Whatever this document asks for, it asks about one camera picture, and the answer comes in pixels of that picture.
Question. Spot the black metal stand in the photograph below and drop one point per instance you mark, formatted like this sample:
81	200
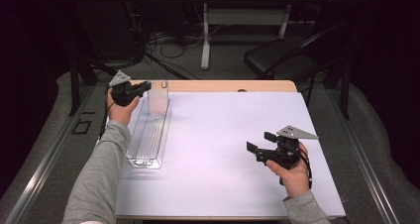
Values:
345	91
74	85

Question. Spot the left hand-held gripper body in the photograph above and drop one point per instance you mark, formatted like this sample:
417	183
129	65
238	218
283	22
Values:
122	93

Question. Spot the white table sheet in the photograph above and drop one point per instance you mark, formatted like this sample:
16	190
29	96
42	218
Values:
214	171

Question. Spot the clear plastic organizer bin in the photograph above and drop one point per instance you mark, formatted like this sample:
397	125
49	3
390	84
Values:
148	141

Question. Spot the white desk with metal legs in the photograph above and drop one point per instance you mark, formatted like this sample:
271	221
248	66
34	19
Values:
244	16

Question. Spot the person's left hand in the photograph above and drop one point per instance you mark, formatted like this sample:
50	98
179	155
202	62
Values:
120	113

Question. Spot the person's right hand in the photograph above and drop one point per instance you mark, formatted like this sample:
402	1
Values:
295	179

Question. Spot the grey metal floor rail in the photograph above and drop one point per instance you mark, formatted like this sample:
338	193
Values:
34	181
366	171

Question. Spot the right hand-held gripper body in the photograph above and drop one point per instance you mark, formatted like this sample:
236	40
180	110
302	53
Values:
287	151

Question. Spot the black folding chair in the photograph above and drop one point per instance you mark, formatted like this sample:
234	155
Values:
280	57

